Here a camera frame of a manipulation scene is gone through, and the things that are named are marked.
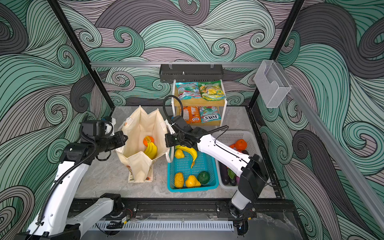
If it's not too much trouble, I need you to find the small yellow pear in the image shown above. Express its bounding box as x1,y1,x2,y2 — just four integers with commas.
174,149,185,159

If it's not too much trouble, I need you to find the blue-red candy bag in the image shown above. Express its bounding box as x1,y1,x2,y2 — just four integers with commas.
176,82,202,100

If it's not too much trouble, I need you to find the orange tomato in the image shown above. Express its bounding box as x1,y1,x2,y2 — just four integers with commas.
235,139,248,152

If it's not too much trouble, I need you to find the green avocado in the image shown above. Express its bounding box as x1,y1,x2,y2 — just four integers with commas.
198,171,210,185

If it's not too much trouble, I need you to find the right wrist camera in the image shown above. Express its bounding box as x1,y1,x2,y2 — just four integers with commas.
167,116,189,133

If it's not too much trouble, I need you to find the small dark eggplant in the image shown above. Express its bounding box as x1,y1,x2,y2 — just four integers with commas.
229,177,237,186

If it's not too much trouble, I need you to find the black metal wall tray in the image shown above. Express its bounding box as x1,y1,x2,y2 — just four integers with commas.
159,64,224,83

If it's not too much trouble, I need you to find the yellow corn cob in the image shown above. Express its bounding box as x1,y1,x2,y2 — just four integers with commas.
174,173,184,189

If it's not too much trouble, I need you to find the white plastic basket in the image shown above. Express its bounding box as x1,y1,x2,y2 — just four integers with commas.
213,130,262,190

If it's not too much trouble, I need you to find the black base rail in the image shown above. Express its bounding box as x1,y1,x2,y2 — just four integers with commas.
68,197,296,220

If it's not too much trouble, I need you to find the clear acrylic wall holder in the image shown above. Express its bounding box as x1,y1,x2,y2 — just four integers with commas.
254,60,292,108

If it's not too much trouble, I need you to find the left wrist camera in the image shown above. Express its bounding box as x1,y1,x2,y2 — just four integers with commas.
80,117,116,140

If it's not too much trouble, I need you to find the white wooden two-tier shelf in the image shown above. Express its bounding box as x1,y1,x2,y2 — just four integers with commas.
171,79,228,128

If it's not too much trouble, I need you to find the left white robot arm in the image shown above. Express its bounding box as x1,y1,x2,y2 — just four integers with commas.
14,131,128,240

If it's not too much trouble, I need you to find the white slotted cable duct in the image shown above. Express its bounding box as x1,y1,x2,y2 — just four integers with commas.
90,220,235,232

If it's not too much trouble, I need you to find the green Fox's candy bag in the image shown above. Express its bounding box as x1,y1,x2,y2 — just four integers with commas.
199,106,221,124

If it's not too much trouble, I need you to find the yellow banana bunch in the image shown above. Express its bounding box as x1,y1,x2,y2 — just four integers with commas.
144,142,158,160

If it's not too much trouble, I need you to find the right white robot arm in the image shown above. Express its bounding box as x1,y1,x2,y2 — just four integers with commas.
165,131,269,211

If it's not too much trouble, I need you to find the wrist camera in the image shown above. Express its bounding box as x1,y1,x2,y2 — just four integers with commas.
167,116,189,133
80,117,116,140

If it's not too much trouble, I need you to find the purple eggplant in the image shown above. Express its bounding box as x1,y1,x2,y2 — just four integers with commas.
219,162,230,185

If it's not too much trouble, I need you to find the orange fruit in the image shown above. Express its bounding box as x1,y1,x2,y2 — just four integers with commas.
143,136,155,147

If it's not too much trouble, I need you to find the floral canvas tote bag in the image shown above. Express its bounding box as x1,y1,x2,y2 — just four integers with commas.
116,106,171,183

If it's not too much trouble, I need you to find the teal plastic basket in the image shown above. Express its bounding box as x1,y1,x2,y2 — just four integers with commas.
167,152,219,193

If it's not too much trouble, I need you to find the orange candy bag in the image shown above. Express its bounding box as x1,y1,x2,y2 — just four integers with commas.
183,107,201,124

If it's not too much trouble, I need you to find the green-yellow candy bag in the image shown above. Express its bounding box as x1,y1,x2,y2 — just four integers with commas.
198,81,226,101

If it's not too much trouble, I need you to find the single yellow banana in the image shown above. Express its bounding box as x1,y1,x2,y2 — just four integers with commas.
175,145,198,169

